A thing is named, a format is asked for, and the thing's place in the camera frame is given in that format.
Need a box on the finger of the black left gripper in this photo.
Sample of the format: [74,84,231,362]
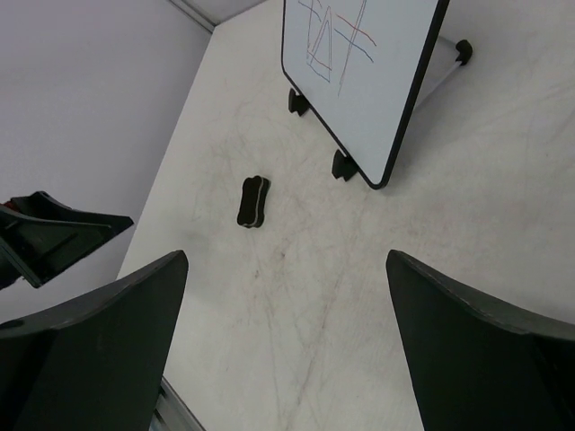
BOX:
[1,191,134,288]

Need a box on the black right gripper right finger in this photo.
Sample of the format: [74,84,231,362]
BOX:
[386,251,574,430]

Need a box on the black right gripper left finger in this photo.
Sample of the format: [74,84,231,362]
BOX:
[1,251,188,430]

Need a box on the black whiteboard eraser green felt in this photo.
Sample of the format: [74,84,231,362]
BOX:
[236,175,270,228]

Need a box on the black-framed small whiteboard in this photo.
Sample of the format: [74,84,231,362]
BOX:
[281,0,448,189]

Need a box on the metal tube whiteboard easel stand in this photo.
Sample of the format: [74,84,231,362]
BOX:
[287,36,473,189]

